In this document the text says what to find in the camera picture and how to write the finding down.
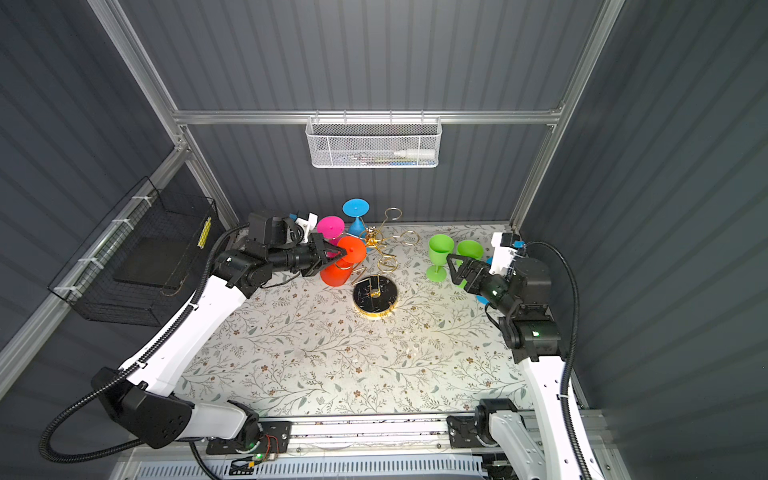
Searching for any black wire wall basket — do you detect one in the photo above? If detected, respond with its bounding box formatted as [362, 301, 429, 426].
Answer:
[48, 177, 222, 327]

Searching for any green wine glass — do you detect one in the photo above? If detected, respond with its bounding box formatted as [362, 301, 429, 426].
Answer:
[454, 240, 484, 289]
[426, 234, 455, 283]

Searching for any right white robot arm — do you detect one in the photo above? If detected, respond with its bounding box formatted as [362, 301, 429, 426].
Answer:
[447, 254, 604, 479]

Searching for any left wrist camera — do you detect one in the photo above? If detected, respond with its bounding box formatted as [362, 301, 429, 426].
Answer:
[289, 212, 319, 244]

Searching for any white marker in basket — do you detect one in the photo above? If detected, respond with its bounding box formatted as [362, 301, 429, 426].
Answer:
[393, 148, 437, 162]

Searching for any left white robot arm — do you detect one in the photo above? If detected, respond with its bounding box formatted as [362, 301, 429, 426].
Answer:
[92, 214, 355, 452]

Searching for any gold wire glass rack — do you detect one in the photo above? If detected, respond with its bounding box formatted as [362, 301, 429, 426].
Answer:
[353, 207, 421, 318]

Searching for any pink wine glass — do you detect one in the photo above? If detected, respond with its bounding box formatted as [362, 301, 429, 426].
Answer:
[316, 216, 345, 246]

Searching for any floral table mat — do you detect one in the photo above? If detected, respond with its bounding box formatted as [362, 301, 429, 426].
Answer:
[175, 224, 532, 417]

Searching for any black pad in basket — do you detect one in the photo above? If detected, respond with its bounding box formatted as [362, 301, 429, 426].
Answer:
[113, 237, 196, 290]

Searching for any red wine glass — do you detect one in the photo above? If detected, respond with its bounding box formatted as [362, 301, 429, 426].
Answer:
[320, 236, 367, 287]

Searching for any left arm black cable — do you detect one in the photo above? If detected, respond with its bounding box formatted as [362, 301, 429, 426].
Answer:
[38, 221, 301, 480]

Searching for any blue wine glass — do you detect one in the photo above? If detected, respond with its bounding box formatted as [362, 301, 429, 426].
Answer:
[342, 198, 370, 238]
[476, 257, 493, 305]

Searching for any white mesh wall basket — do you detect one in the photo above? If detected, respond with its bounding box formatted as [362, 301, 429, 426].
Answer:
[305, 118, 443, 169]

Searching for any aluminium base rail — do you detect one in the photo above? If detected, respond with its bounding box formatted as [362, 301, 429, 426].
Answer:
[111, 399, 581, 479]

